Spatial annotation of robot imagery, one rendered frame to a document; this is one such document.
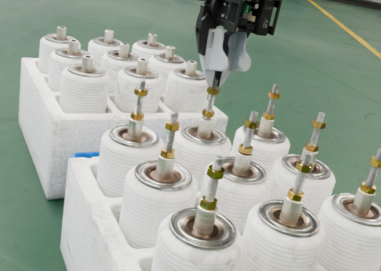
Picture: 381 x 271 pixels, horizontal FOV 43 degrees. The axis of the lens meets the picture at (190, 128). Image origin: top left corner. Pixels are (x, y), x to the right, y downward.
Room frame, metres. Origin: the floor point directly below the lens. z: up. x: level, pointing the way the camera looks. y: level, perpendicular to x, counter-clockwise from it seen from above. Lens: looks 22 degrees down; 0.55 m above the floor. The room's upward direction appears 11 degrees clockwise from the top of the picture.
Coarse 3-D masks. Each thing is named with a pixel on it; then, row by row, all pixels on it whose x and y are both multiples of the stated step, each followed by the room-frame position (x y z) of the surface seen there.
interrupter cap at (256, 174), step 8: (224, 160) 0.63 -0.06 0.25; (232, 160) 0.64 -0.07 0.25; (256, 168) 0.63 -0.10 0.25; (224, 176) 0.58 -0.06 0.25; (232, 176) 0.59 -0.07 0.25; (240, 176) 0.59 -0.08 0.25; (248, 176) 0.60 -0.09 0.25; (256, 176) 0.60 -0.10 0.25; (264, 176) 0.60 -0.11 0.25; (248, 184) 0.58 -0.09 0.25; (256, 184) 0.58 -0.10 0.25
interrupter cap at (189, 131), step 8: (184, 128) 0.72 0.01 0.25; (192, 128) 0.73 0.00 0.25; (216, 128) 0.75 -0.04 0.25; (184, 136) 0.69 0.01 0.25; (192, 136) 0.70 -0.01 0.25; (216, 136) 0.72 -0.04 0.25; (224, 136) 0.72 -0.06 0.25; (200, 144) 0.68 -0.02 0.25; (208, 144) 0.68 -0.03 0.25; (216, 144) 0.68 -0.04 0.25
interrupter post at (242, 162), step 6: (240, 156) 0.60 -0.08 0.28; (246, 156) 0.60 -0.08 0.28; (234, 162) 0.61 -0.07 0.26; (240, 162) 0.60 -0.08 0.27; (246, 162) 0.60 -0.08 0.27; (234, 168) 0.61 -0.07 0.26; (240, 168) 0.60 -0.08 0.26; (246, 168) 0.60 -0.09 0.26; (240, 174) 0.60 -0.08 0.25; (246, 174) 0.61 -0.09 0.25
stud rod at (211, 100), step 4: (216, 80) 0.72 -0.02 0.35; (216, 84) 0.71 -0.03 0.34; (216, 88) 0.71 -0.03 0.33; (212, 96) 0.71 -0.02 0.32; (208, 100) 0.71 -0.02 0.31; (212, 100) 0.71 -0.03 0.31; (208, 104) 0.71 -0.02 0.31; (212, 104) 0.71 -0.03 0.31; (208, 108) 0.71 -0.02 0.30; (212, 108) 0.71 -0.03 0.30
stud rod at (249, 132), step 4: (252, 112) 0.61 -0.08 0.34; (256, 112) 0.61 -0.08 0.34; (252, 116) 0.61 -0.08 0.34; (256, 116) 0.61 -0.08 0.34; (252, 120) 0.61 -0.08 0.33; (248, 128) 0.61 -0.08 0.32; (248, 132) 0.61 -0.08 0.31; (252, 132) 0.61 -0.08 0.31; (248, 136) 0.61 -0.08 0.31; (244, 140) 0.61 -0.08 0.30; (248, 140) 0.61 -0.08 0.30; (244, 144) 0.61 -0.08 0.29; (248, 144) 0.61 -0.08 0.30
